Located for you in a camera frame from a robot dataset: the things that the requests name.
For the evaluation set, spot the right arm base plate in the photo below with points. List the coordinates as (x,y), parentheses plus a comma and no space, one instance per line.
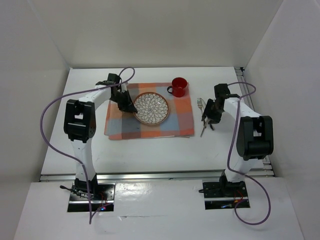
(218,198)

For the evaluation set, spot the silver fork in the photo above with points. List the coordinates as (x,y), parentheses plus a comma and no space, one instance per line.
(200,104)

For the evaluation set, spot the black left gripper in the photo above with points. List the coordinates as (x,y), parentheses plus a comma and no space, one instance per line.
(127,105)

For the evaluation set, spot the aluminium right side rail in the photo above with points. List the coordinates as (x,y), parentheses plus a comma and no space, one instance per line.
(254,140)

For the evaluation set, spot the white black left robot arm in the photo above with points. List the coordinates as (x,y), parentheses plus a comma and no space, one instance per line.
(80,126)

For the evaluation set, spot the silver spoon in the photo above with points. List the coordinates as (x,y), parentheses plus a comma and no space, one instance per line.
(204,127)

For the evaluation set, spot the red enamel mug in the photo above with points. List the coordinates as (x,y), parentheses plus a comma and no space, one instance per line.
(178,87)

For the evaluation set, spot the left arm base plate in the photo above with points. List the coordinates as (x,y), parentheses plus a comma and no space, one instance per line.
(103,199)

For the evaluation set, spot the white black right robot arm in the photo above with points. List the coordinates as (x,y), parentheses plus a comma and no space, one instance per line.
(229,176)

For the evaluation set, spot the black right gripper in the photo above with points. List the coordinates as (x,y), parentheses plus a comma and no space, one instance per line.
(215,119)

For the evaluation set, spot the aluminium rail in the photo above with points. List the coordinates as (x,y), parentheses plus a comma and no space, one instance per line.
(180,175)
(254,140)

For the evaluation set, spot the floral patterned ceramic plate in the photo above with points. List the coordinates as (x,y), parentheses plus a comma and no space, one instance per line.
(152,108)

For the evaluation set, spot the aluminium front rail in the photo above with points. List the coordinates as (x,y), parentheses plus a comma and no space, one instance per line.
(180,175)

